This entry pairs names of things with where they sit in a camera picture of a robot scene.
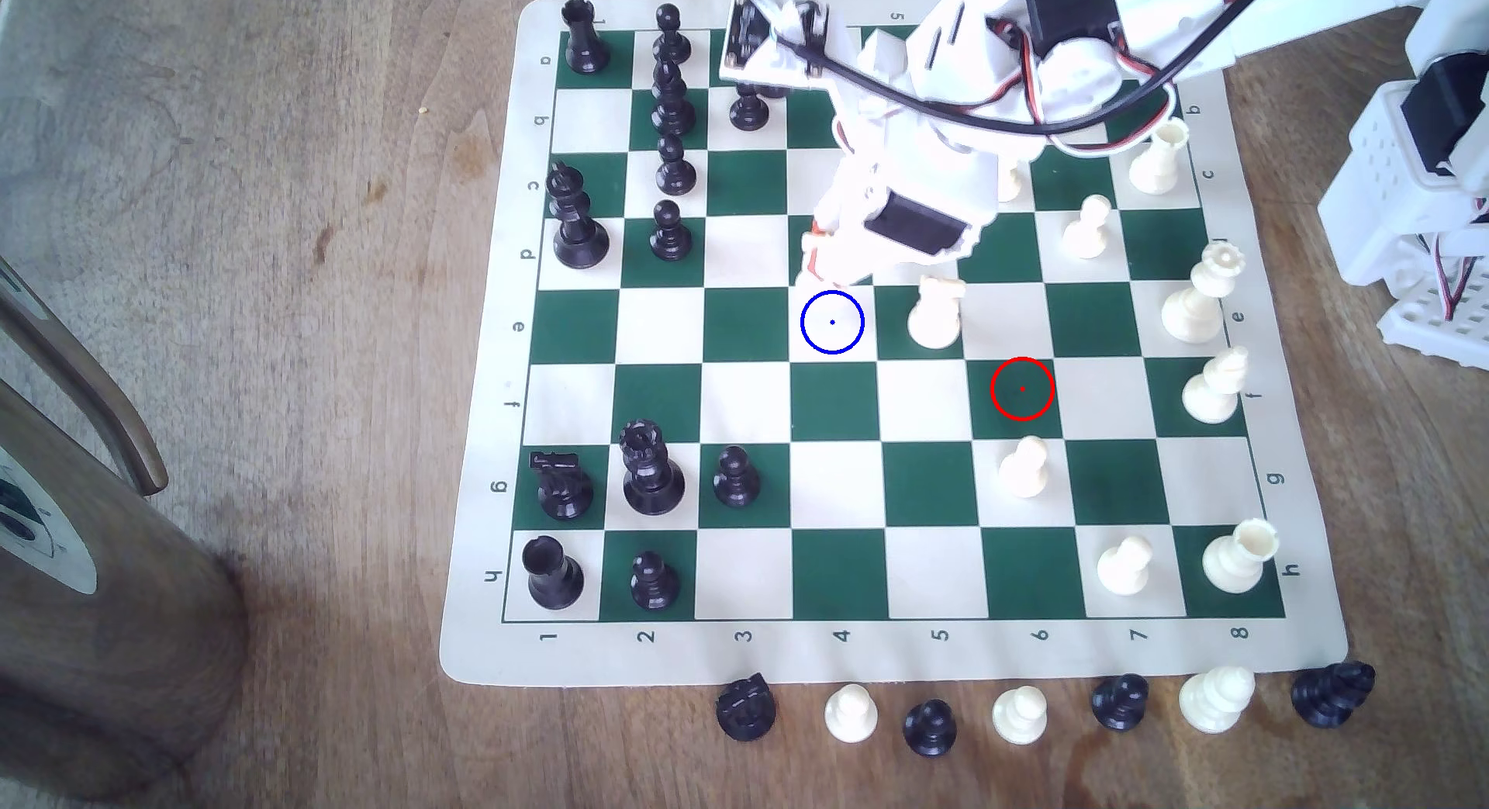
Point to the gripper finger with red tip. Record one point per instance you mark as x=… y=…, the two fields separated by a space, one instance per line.
x=855 y=269
x=819 y=248

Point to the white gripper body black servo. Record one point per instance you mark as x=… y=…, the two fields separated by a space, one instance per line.
x=919 y=227

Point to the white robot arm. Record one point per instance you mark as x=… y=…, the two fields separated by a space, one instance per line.
x=1163 y=18

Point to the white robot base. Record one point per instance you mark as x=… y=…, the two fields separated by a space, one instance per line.
x=1396 y=181

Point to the white chess pawn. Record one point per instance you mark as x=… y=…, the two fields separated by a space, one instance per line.
x=1024 y=469
x=1124 y=568
x=1020 y=718
x=850 y=716
x=1011 y=184
x=1088 y=232

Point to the green white chess mat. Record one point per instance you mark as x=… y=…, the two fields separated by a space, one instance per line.
x=745 y=344

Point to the black chess pawn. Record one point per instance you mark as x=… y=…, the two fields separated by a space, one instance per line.
x=670 y=236
x=931 y=730
x=670 y=35
x=735 y=481
x=749 y=113
x=676 y=169
x=655 y=585

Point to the white chess rook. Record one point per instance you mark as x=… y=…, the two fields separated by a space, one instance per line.
x=1159 y=157
x=1235 y=559

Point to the black chess king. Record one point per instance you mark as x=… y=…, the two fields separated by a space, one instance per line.
x=576 y=227

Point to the black chess queen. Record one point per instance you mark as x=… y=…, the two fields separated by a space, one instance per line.
x=651 y=478

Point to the white chess queen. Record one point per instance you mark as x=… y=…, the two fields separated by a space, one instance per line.
x=1198 y=303

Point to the black chess rook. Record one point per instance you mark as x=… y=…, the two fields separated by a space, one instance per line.
x=550 y=576
x=582 y=41

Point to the black chess knight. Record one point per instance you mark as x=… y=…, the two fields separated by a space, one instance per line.
x=745 y=710
x=564 y=489
x=1333 y=693

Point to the white chess bishop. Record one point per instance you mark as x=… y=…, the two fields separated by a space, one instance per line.
x=1212 y=390
x=1217 y=701

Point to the white rook centre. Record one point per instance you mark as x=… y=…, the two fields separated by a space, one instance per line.
x=937 y=315

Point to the white perforated base plate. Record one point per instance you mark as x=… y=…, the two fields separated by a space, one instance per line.
x=1437 y=326

